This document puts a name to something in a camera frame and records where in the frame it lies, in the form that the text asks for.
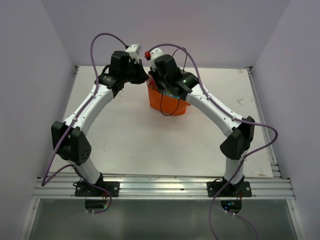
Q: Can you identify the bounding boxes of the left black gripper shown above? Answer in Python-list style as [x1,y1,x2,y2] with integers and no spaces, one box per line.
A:
[121,59,149,85]

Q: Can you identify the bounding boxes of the green Fox's candy bag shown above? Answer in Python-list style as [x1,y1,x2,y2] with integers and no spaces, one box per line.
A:
[161,90,180,100]

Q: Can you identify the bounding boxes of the orange paper bag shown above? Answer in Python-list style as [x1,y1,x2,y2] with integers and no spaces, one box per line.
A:
[146,67,190,117]

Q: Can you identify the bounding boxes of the small pink snack packet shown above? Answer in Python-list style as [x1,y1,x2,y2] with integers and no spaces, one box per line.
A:
[147,77,157,90]

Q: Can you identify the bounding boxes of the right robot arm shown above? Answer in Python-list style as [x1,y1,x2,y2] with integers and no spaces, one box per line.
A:
[149,52,255,197]

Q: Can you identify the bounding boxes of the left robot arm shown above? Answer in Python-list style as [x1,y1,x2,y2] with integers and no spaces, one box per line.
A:
[51,45,148,197]

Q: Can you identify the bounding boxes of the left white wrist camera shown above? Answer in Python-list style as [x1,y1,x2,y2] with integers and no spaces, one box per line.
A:
[125,44,142,64]

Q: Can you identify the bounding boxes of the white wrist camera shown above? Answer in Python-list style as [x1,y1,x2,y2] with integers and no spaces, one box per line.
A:
[125,44,142,64]
[144,47,164,71]

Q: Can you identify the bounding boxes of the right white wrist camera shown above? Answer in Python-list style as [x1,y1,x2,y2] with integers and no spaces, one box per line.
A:
[144,47,164,71]

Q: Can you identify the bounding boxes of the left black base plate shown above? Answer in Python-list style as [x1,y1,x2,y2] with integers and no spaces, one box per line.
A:
[72,181,120,198]

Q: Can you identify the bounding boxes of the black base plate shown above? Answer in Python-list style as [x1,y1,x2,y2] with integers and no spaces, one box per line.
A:
[206,178,253,198]
[72,181,120,198]

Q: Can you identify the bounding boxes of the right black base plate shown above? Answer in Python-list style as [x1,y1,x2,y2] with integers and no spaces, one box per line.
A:
[206,178,253,198]

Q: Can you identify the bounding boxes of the aluminium rail frame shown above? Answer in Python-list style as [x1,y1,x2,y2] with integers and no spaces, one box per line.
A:
[32,173,295,200]

